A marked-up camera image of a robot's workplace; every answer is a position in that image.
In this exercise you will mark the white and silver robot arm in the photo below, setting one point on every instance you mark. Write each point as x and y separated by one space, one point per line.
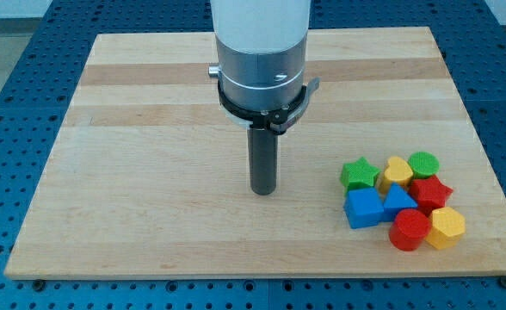
261 50

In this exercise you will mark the wooden board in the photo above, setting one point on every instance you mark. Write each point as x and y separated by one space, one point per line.
148 179

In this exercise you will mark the blue cube block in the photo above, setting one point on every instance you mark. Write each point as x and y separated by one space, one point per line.
363 208

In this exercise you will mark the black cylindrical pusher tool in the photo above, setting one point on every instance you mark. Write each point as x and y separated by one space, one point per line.
262 147

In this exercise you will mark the green star block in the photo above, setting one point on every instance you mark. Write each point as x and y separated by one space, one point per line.
359 174

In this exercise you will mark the yellow heart block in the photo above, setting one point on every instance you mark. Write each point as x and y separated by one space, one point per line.
397 171

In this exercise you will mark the blue triangle block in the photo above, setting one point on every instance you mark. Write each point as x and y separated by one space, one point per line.
396 200

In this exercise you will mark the green cylinder block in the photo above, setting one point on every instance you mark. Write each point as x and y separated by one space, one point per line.
423 164

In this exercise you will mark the red cylinder block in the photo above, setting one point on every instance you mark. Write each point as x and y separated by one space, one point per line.
409 229

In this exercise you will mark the red star block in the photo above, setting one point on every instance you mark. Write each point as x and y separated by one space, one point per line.
429 194

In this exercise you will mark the yellow hexagon block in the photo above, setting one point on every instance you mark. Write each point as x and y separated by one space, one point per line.
448 227

